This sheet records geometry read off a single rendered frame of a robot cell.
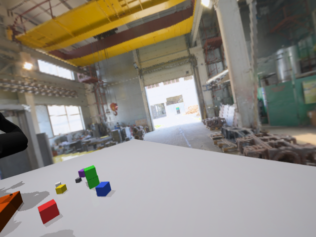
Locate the green block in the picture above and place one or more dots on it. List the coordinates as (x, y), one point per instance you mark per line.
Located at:
(90, 172)
(94, 182)

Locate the purple block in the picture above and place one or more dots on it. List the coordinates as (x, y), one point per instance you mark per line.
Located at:
(81, 173)

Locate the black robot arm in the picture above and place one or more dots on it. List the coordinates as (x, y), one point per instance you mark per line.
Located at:
(13, 140)

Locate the yellow cube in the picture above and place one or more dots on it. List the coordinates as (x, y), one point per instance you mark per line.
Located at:
(61, 189)

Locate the blue cube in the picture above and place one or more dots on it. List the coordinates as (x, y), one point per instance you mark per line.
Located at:
(103, 189)

